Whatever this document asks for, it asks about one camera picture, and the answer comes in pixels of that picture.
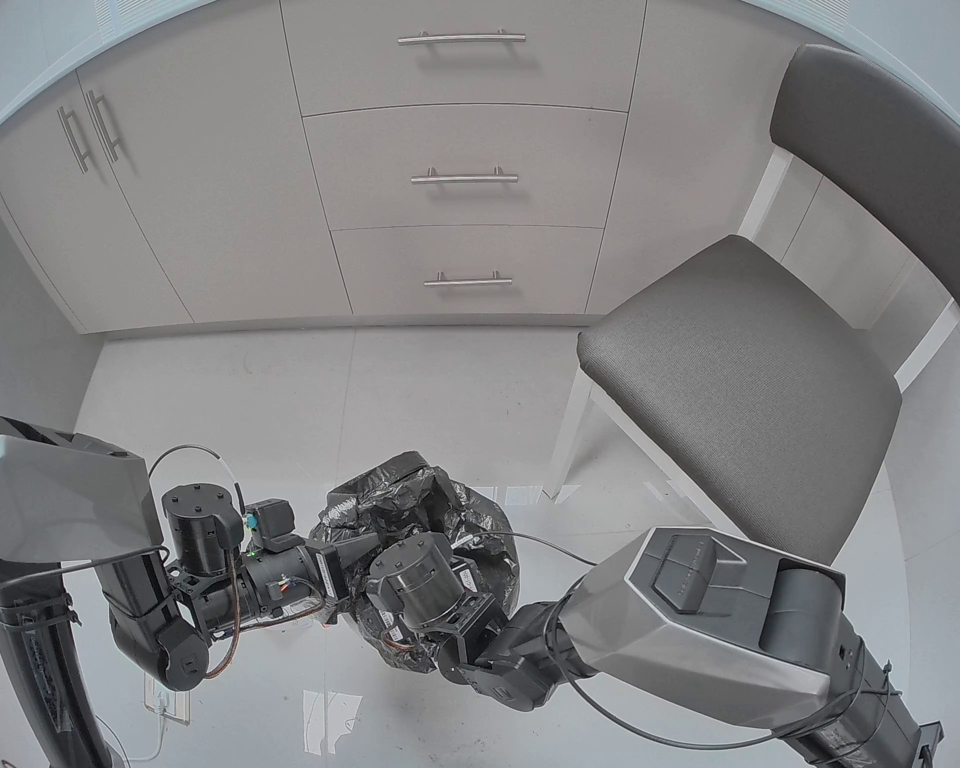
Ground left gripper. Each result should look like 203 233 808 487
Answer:
238 541 354 627

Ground black plastic bag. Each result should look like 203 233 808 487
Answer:
307 450 522 672

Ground beige cabinet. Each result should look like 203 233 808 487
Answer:
0 0 826 339

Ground grey padded chair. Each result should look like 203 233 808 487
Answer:
547 43 960 571

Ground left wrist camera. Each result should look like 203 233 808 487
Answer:
241 497 297 556

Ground white cable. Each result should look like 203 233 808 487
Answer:
96 690 170 762

